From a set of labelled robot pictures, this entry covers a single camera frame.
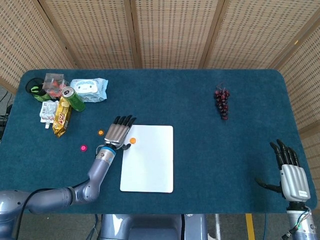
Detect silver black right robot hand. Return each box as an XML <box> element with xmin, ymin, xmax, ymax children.
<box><xmin>254</xmin><ymin>139</ymin><xmax>312</xmax><ymax>202</ymax></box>

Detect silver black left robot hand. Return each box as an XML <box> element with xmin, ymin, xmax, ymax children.
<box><xmin>103</xmin><ymin>114</ymin><xmax>138</xmax><ymax>151</ymax></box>

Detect white rectangular board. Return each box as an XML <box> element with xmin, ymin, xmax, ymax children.
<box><xmin>119</xmin><ymin>124</ymin><xmax>174</xmax><ymax>194</ymax></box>

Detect light blue wet wipes pack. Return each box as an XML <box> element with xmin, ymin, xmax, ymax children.
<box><xmin>69</xmin><ymin>77</ymin><xmax>109</xmax><ymax>103</ymax></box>

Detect green drink can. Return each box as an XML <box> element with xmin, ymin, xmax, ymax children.
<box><xmin>61</xmin><ymin>86</ymin><xmax>86</xmax><ymax>112</ymax></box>

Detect gold snack bag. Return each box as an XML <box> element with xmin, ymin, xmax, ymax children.
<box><xmin>51</xmin><ymin>96</ymin><xmax>73</xmax><ymax>138</ymax></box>

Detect yellow floor tape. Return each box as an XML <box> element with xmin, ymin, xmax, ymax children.
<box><xmin>245</xmin><ymin>213</ymin><xmax>256</xmax><ymax>240</ymax></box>

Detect white spout pouch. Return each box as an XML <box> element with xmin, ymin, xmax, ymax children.
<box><xmin>39</xmin><ymin>100</ymin><xmax>60</xmax><ymax>130</ymax></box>

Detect red orange toy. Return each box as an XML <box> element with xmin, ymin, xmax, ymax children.
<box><xmin>47</xmin><ymin>84</ymin><xmax>65</xmax><ymax>99</ymax></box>

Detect clear plastic box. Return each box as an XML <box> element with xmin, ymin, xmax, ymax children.
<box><xmin>41</xmin><ymin>72</ymin><xmax>66</xmax><ymax>95</ymax></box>

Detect blue table mat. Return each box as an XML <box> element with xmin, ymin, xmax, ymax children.
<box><xmin>0</xmin><ymin>69</ymin><xmax>318</xmax><ymax>215</ymax></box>

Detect metal table leg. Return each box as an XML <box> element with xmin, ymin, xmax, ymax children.
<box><xmin>215</xmin><ymin>214</ymin><xmax>223</xmax><ymax>240</ymax></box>

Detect grey blue robot torso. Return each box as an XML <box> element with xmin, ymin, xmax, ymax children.
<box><xmin>99</xmin><ymin>213</ymin><xmax>208</xmax><ymax>240</ymax></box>

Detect dark red grape bunch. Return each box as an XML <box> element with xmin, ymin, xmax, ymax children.
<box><xmin>213</xmin><ymin>83</ymin><xmax>231</xmax><ymax>121</ymax></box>

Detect bamboo folding screen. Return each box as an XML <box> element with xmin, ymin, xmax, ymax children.
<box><xmin>0</xmin><ymin>0</ymin><xmax>320</xmax><ymax>218</ymax></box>

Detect right wrist cable bundle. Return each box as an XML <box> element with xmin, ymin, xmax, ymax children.
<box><xmin>281</xmin><ymin>206</ymin><xmax>312</xmax><ymax>240</ymax></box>

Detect blue floor cable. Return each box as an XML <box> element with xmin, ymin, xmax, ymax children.
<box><xmin>263</xmin><ymin>214</ymin><xmax>269</xmax><ymax>240</ymax></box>

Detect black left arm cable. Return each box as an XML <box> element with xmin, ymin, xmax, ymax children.
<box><xmin>16</xmin><ymin>177</ymin><xmax>90</xmax><ymax>240</ymax></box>

